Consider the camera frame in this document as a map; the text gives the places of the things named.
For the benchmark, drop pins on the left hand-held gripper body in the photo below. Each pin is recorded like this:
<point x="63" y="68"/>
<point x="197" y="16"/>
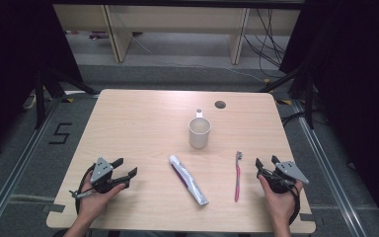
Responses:
<point x="101" y="171"/>

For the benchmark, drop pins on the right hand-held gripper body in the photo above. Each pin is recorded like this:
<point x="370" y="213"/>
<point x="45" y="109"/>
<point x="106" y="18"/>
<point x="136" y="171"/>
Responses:
<point x="288" y="173"/>

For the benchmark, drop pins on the white purple toothpaste tube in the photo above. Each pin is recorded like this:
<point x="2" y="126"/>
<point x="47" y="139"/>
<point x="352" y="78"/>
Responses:
<point x="187" y="179"/>

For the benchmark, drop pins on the white cup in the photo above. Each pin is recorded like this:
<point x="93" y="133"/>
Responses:
<point x="199" y="135"/>

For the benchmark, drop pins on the person's left hand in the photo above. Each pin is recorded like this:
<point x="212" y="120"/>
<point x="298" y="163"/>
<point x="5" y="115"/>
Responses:
<point x="93" y="202"/>

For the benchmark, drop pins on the person's right hand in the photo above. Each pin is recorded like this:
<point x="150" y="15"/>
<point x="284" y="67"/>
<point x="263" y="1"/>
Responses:
<point x="279" y="205"/>

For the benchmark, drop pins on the pink grey toothbrush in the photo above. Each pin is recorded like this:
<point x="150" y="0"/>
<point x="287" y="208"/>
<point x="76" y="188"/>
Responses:
<point x="238" y="177"/>

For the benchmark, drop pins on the yellow black floor tape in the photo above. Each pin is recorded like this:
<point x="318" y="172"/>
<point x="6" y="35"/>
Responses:
<point x="67" y="100"/>
<point x="285" y="102"/>

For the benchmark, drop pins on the black metal stand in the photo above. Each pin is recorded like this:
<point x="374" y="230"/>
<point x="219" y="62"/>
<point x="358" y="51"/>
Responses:
<point x="40" y="98"/>
<point x="309" y="98"/>

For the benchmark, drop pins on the dark round table grommet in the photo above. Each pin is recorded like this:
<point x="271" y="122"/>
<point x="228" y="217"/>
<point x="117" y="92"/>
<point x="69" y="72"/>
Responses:
<point x="220" y="104"/>

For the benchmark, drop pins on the black curtain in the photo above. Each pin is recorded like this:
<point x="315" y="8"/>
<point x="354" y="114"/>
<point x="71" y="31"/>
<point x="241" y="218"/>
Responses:
<point x="358" y="82"/>
<point x="13" y="65"/>

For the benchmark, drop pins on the light wooden shelf unit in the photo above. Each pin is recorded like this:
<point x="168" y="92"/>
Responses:
<point x="121" y="39"/>

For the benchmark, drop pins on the metal floor rail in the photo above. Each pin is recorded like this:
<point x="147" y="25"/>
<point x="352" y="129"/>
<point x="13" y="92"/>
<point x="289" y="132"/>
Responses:
<point x="329" y="174"/>
<point x="19" y="164"/>

